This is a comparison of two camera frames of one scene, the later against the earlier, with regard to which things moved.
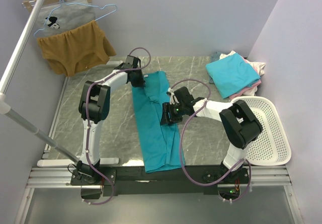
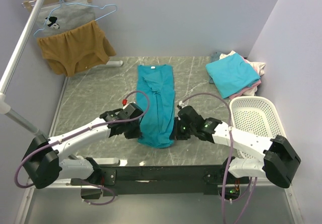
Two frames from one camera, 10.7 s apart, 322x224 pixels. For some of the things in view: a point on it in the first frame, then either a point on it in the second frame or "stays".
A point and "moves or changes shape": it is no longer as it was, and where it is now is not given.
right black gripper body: (176, 112) -> (182, 131)
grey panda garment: (64, 16) stays
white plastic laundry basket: (273, 147) stays
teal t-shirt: (160, 145) moves or changes shape
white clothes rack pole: (10, 74) stays
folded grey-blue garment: (215, 57) stays
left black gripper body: (139, 80) -> (133, 130)
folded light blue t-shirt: (230, 73) stays
